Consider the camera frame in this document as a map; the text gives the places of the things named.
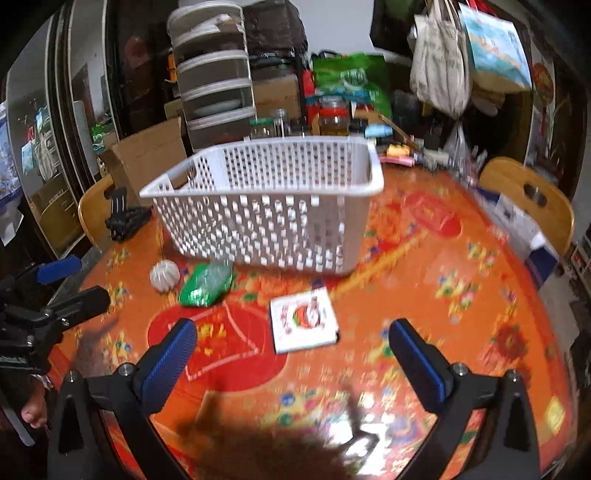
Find cardboard box at back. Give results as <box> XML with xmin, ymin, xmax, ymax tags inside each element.
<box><xmin>252</xmin><ymin>75</ymin><xmax>301</xmax><ymax>118</ymax></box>

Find black clip tool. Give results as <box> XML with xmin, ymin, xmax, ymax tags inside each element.
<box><xmin>105</xmin><ymin>187</ymin><xmax>152</xmax><ymax>242</ymax></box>

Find wooden chair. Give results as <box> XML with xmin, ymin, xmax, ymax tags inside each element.
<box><xmin>478</xmin><ymin>157</ymin><xmax>574</xmax><ymax>257</ymax></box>
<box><xmin>78</xmin><ymin>174</ymin><xmax>114</xmax><ymax>252</ymax></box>

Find white packet with red print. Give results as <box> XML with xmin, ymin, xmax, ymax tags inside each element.
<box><xmin>270</xmin><ymin>287</ymin><xmax>339</xmax><ymax>354</ymax></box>

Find beige canvas tote bag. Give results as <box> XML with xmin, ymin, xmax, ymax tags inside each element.
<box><xmin>410</xmin><ymin>0</ymin><xmax>472</xmax><ymax>120</ymax></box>

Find green plastic packet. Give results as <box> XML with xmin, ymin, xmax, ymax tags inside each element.
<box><xmin>178</xmin><ymin>261</ymin><xmax>233</xmax><ymax>307</ymax></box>

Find brown cardboard box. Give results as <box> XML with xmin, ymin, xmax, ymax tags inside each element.
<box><xmin>99</xmin><ymin>117</ymin><xmax>187</xmax><ymax>207</ymax></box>

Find right wooden chair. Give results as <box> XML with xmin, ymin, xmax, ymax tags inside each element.
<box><xmin>478</xmin><ymin>157</ymin><xmax>574</xmax><ymax>257</ymax></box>

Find left wooden chair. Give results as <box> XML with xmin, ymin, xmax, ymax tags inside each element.
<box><xmin>78</xmin><ymin>174</ymin><xmax>114</xmax><ymax>252</ymax></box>

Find person's left hand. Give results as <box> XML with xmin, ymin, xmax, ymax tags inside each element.
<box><xmin>21</xmin><ymin>377</ymin><xmax>47</xmax><ymax>429</ymax></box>

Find green shopping bag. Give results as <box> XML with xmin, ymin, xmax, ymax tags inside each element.
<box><xmin>311</xmin><ymin>53</ymin><xmax>392</xmax><ymax>118</ymax></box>

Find green lid glass jar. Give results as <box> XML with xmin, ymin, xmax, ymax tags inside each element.
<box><xmin>249</xmin><ymin>118</ymin><xmax>276</xmax><ymax>139</ymax></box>

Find tall silver lid jar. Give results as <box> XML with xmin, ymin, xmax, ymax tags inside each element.
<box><xmin>271</xmin><ymin>109</ymin><xmax>290</xmax><ymax>137</ymax></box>

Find white perforated plastic basket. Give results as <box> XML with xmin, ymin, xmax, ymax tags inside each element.
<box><xmin>139</xmin><ymin>136</ymin><xmax>385</xmax><ymax>275</ymax></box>

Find light blue cloth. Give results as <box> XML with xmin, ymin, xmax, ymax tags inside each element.
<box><xmin>363</xmin><ymin>124</ymin><xmax>394</xmax><ymax>139</ymax></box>

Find colourful printed bag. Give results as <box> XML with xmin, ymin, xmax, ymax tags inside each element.
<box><xmin>459</xmin><ymin>3</ymin><xmax>532</xmax><ymax>94</ymax></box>

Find white plastic drawer unit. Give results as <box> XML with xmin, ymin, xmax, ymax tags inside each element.
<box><xmin>167</xmin><ymin>1</ymin><xmax>256</xmax><ymax>151</ymax></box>

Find pink paper sheet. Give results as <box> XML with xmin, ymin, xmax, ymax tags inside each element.
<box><xmin>379</xmin><ymin>156</ymin><xmax>415</xmax><ymax>168</ymax></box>

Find red lid pickle jar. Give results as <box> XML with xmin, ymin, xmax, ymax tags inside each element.
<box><xmin>318</xmin><ymin>95</ymin><xmax>351</xmax><ymax>136</ymax></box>

